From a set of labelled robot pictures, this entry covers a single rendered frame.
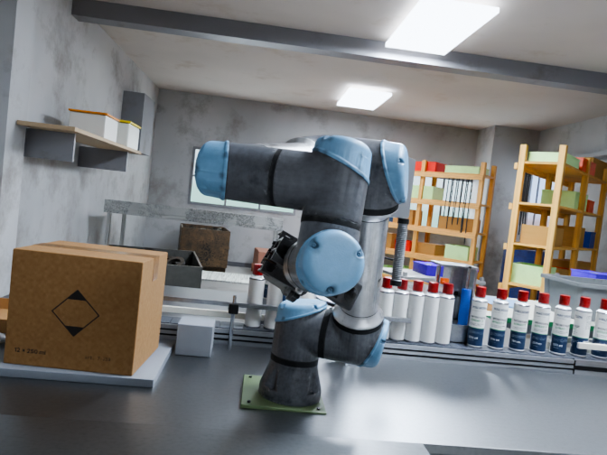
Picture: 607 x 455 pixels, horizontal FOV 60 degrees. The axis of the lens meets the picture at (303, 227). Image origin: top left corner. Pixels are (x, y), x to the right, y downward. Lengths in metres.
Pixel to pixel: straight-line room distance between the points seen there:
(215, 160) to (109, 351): 0.76
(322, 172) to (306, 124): 9.01
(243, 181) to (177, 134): 9.04
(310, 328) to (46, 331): 0.61
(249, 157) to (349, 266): 0.18
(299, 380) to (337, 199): 0.70
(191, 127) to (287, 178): 9.05
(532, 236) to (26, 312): 5.38
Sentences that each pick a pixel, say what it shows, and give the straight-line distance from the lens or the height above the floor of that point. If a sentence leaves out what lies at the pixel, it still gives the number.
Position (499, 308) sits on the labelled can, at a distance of 1.88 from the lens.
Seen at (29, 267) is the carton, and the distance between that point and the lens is 1.36.
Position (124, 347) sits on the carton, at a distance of 1.32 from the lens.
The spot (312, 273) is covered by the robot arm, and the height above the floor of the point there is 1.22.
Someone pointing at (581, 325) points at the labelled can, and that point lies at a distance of 2.04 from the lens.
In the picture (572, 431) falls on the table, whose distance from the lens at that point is 1.48.
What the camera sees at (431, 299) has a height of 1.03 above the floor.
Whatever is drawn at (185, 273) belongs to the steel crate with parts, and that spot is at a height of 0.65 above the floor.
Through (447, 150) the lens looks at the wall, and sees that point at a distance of 10.15.
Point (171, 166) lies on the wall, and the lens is 9.66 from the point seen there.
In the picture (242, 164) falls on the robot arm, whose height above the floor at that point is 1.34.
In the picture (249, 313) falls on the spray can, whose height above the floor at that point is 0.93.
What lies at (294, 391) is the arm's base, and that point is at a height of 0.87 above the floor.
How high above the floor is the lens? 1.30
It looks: 3 degrees down
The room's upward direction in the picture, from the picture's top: 7 degrees clockwise
